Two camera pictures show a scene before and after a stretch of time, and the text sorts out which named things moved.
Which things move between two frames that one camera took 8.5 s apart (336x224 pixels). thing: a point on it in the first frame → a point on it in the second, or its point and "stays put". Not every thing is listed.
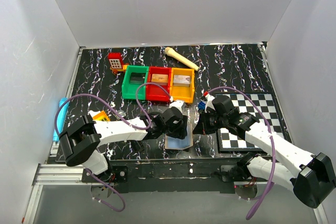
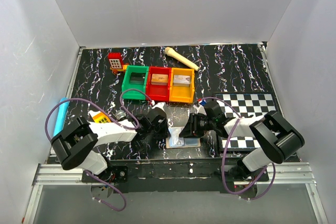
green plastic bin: (134, 76) stays put
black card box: (137, 77) stays put
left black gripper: (180, 131) → (165, 132)
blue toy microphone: (62, 117) stays put
